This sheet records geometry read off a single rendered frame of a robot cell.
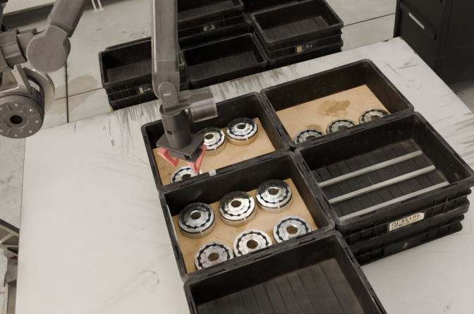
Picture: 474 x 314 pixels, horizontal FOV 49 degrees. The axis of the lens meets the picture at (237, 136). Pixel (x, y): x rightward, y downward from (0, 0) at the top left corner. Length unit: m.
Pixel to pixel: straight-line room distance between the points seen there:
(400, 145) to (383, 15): 2.29
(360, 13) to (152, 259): 2.72
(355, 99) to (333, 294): 0.74
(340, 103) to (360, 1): 2.30
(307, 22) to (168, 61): 1.81
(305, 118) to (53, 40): 0.92
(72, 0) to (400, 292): 1.08
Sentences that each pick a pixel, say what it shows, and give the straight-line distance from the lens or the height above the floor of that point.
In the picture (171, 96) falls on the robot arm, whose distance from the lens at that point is 1.16.
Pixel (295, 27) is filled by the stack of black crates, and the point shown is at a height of 0.49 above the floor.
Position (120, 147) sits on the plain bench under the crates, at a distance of 1.99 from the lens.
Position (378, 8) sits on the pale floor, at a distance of 3.96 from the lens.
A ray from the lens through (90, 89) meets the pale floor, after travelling 3.58.
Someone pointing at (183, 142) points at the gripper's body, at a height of 1.17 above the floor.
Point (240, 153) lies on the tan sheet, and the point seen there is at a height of 0.83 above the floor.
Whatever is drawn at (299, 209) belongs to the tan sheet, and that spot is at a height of 0.83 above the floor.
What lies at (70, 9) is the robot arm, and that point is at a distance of 1.14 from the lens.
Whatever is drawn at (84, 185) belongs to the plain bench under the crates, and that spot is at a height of 0.70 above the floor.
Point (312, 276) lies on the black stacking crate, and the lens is 1.37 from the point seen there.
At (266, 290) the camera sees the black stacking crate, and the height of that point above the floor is 0.83.
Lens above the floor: 2.00
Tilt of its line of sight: 43 degrees down
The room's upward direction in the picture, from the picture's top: 10 degrees counter-clockwise
